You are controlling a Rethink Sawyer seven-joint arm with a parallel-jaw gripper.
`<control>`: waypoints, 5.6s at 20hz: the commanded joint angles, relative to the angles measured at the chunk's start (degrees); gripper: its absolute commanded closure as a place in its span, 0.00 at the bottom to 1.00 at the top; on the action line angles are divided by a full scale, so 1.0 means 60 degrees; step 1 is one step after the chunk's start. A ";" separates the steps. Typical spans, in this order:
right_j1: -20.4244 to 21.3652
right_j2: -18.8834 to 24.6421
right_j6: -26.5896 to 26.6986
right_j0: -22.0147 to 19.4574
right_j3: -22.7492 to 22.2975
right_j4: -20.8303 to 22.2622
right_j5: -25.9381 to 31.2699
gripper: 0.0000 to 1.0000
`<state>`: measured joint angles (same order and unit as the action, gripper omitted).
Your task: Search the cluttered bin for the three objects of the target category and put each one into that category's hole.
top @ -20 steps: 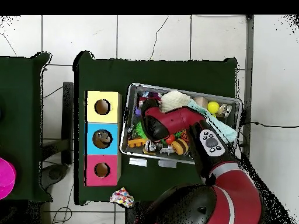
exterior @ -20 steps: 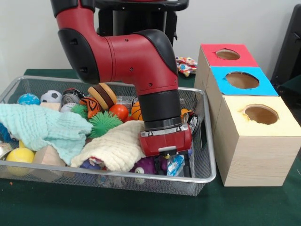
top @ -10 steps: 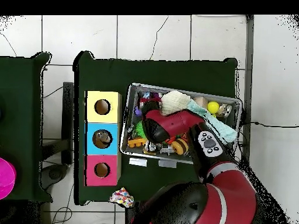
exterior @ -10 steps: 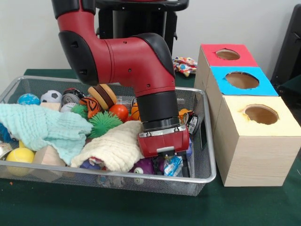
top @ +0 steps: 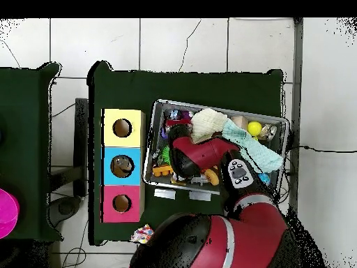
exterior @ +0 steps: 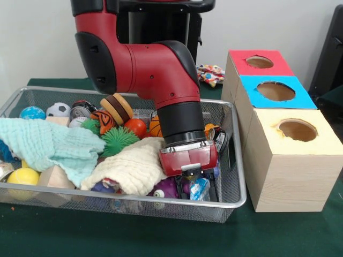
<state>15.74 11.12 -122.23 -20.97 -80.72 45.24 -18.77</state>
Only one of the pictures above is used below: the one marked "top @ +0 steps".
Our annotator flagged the colourful packet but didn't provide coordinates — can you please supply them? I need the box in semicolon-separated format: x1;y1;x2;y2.
130;223;155;244

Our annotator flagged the wooden box with three holes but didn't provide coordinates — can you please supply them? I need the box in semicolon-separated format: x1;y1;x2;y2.
100;108;146;223

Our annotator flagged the cream white cloth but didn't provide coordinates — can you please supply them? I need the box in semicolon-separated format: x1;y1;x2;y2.
190;107;229;144

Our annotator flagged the large green spiky ball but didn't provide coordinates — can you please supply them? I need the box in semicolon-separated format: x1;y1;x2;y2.
160;145;172;166

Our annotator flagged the dark green tablecloth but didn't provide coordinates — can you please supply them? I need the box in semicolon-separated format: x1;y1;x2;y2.
0;62;63;242
87;60;284;247

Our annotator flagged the toy burger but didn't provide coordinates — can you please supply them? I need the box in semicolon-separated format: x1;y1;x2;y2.
203;168;220;186

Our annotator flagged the yellow ball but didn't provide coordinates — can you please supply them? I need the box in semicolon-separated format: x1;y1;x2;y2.
247;121;263;137

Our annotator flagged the mint green cloth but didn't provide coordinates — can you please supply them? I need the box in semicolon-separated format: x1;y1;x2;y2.
221;118;284;174

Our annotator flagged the black upright panel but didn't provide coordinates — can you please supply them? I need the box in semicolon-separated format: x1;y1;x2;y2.
73;97;89;196

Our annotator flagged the blue globe ball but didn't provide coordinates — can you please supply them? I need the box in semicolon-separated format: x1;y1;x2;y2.
257;172;272;186

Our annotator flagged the grey metal bar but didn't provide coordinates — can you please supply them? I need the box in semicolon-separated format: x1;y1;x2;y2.
287;17;304;207

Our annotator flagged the magenta plastic bowl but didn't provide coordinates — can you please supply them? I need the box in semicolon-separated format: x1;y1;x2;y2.
0;188;20;239

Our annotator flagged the metal wire mesh bin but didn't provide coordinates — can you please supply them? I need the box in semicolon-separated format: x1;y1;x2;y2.
142;98;290;196

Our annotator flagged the black cable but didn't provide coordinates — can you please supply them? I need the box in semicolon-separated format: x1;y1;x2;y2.
289;144;357;154

